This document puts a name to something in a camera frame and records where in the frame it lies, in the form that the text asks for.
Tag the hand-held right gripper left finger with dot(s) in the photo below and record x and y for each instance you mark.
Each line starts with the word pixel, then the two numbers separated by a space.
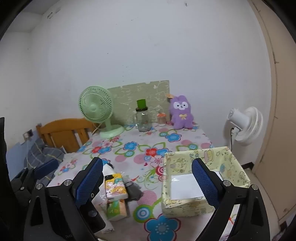
pixel 89 183

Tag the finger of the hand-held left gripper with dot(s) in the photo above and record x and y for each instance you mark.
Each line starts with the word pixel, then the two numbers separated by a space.
pixel 46 168

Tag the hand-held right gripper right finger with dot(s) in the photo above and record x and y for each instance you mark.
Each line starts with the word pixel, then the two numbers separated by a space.
pixel 204 183

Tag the white cloth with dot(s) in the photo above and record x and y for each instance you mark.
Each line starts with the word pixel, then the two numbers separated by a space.
pixel 106 171

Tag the yellow cartoon tissue pack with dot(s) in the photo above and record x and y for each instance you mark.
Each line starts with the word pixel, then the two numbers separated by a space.
pixel 115 187

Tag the yellow cartoon fabric storage box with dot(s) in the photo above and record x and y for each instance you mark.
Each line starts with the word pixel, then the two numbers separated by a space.
pixel 182 205

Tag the green orange tissue pack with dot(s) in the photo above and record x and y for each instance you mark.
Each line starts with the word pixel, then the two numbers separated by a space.
pixel 118 209

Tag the grey cloth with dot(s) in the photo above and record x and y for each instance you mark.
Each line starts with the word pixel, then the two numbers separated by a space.
pixel 134 191

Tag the grey plaid bedding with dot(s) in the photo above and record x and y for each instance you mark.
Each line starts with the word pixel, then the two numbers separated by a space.
pixel 44 154

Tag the floral tablecloth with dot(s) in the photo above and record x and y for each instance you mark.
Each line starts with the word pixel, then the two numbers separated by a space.
pixel 138 148

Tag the purple plush toy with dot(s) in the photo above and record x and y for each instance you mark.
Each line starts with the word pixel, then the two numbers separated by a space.
pixel 181 115

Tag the white standing fan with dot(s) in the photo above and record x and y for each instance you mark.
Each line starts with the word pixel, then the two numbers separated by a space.
pixel 249 125

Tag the green desk fan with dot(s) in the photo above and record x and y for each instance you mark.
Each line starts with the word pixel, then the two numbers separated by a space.
pixel 94 107

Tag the small jar with orange lid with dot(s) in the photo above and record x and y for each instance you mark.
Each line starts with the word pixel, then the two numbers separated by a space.
pixel 161 120

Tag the glass jar with green lid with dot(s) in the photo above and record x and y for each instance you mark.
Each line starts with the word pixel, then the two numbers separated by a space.
pixel 143 120

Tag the green patterned board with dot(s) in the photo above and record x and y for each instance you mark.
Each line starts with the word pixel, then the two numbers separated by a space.
pixel 129 95

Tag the beige door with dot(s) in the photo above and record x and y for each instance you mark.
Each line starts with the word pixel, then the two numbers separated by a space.
pixel 282 115

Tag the wall socket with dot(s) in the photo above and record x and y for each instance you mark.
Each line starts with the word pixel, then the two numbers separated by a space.
pixel 28 134

